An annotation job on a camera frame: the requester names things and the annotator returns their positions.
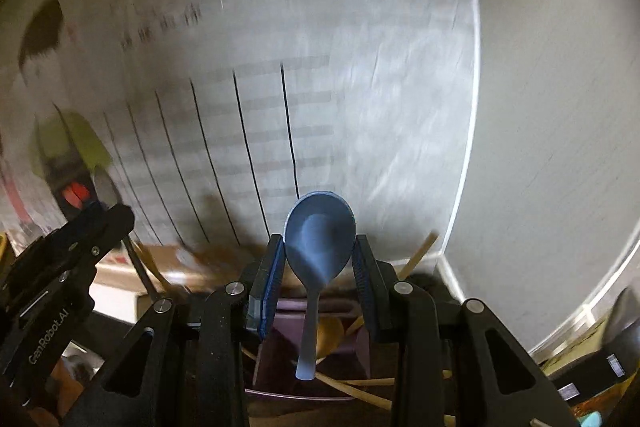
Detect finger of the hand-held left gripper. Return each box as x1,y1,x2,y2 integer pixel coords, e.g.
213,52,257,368
10,201,108,268
10,204,137,318

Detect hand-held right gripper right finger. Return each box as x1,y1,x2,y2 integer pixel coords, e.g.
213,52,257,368
351,234,576,427

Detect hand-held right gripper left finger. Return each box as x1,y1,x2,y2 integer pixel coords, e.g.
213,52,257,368
62,234,287,427

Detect blue plastic spoon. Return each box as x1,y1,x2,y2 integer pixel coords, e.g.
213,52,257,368
283,191,357,381

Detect purple utensil holder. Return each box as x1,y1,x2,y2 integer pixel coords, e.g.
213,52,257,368
245,298,396,404

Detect wooden spoon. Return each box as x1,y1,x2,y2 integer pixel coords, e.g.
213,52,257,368
312,317,346,363

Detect brown cloth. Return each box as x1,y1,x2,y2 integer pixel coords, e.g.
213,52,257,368
245,272,463,427

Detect black box with white labels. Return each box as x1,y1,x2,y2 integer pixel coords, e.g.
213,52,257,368
542,287,640,408

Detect teal packet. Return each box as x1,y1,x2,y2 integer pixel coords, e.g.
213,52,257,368
575,409,608,427

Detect cartoon kitchen wall poster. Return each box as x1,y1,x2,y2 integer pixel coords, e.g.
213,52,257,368
0,0,211,248

